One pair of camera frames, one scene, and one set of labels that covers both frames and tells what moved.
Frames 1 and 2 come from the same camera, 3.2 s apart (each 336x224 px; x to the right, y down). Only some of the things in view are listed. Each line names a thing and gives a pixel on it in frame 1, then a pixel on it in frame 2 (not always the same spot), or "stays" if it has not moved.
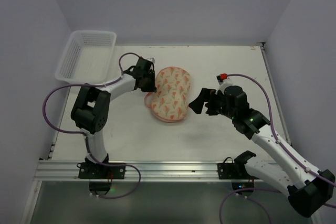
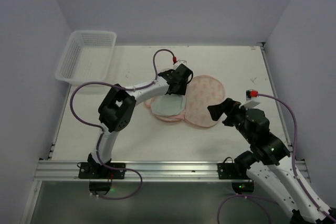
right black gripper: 211,103 -> 227,109
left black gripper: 150,82 -> 177,87
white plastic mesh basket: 87,57 stays
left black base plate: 99,170 stays
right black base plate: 232,171 stays
